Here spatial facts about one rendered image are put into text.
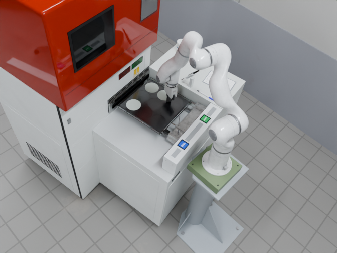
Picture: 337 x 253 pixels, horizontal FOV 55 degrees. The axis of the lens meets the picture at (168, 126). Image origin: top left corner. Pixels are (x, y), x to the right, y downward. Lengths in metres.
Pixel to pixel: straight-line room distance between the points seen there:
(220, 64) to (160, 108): 0.69
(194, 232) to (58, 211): 1.12
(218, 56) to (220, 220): 1.59
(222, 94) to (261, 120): 1.93
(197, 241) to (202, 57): 1.61
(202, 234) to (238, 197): 0.49
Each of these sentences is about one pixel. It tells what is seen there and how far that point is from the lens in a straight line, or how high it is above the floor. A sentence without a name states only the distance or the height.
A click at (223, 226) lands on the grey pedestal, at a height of 0.01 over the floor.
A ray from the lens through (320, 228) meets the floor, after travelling 3.18.
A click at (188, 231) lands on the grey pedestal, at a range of 2.77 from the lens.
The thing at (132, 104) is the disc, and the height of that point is 0.90.
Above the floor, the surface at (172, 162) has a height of 0.95.
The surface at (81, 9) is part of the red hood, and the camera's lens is 1.55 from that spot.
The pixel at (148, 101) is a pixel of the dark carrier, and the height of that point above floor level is 0.90.
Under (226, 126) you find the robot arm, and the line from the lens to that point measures 1.70.
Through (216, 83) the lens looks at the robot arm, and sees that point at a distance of 1.67.
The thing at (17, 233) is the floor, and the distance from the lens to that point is 2.88.
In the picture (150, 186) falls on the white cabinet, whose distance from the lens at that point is 2.21.
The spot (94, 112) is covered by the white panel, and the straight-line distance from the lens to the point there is 2.11.
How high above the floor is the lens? 2.59
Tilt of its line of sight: 52 degrees down
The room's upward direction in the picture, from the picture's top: 9 degrees clockwise
